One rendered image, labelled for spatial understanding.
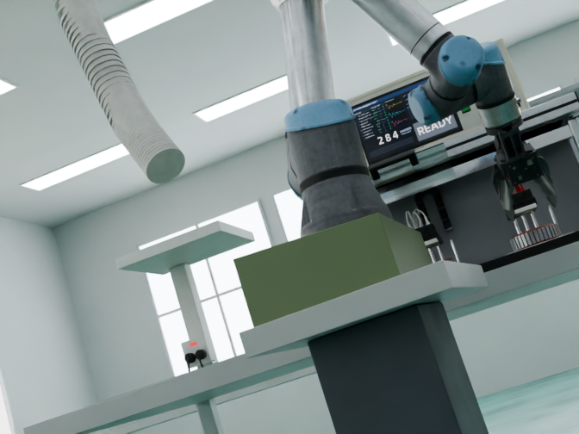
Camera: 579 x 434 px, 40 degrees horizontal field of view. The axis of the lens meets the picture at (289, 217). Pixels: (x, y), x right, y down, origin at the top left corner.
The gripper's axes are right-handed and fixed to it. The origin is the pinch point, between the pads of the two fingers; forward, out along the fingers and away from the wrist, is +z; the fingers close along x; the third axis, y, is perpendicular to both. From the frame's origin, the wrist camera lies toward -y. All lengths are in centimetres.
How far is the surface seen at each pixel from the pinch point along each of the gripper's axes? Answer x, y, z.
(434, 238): -21.6, -22.8, 9.0
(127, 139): -121, -131, -25
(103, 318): -438, -635, 226
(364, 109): -28, -52, -20
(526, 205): 1.0, -24.9, 9.6
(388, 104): -22, -51, -19
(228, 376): -71, 10, 9
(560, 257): 1.4, 9.1, 7.8
